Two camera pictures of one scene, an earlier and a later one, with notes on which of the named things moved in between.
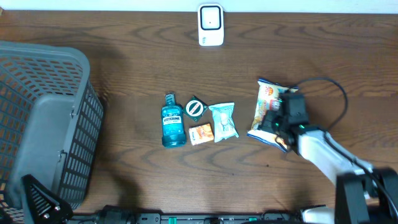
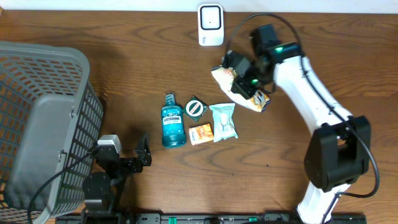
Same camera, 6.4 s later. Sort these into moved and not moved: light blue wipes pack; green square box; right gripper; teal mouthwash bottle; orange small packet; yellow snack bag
Moved: right gripper; yellow snack bag
Not moved: light blue wipes pack; green square box; orange small packet; teal mouthwash bottle
